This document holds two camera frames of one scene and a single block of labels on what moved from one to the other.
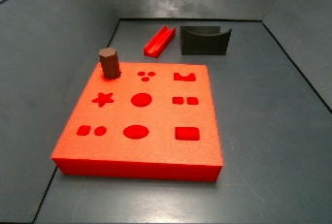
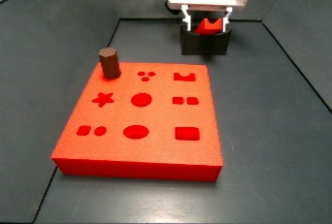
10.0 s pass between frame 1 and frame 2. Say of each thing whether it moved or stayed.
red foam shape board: stayed
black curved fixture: stayed
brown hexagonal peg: stayed
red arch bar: moved
